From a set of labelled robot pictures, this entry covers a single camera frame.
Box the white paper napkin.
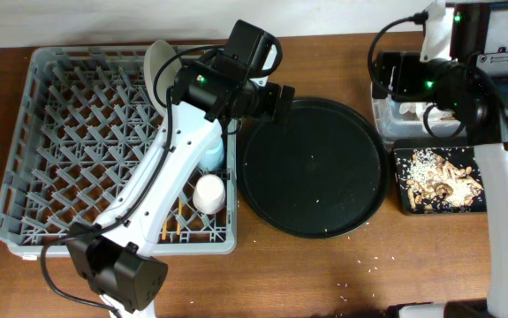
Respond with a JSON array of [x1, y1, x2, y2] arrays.
[[398, 102, 453, 121]]

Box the light blue plastic cup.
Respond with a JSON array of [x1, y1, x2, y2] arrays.
[[197, 137, 225, 172]]

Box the white ceramic plate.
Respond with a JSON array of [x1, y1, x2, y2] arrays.
[[143, 40, 182, 118]]

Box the pink plastic cup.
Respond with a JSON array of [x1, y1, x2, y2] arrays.
[[193, 174, 226, 215]]

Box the golden brown food scraps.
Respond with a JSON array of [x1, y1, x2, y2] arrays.
[[401, 149, 487, 214]]

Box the wooden chopstick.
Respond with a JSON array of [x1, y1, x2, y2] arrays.
[[176, 198, 183, 236], [161, 219, 168, 241]]

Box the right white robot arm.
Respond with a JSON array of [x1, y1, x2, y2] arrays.
[[368, 1, 508, 317]]

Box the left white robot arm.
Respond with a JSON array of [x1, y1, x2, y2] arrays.
[[64, 60, 295, 317]]

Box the clear plastic waste bin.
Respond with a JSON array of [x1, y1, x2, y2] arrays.
[[371, 83, 466, 145]]

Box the black rectangular waste tray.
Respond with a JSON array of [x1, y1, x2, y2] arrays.
[[390, 137, 489, 216]]

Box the grey plastic dishwasher rack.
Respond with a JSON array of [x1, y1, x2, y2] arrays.
[[0, 46, 237, 261]]

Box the round black serving tray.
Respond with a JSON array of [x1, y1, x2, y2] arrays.
[[237, 98, 390, 239]]

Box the right black camera cable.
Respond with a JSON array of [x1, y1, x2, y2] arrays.
[[367, 12, 508, 186]]

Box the black camera cable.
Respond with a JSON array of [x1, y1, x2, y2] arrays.
[[367, 12, 508, 186], [39, 37, 284, 318]]

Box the left black camera cable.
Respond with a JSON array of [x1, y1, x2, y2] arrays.
[[39, 37, 284, 318]]

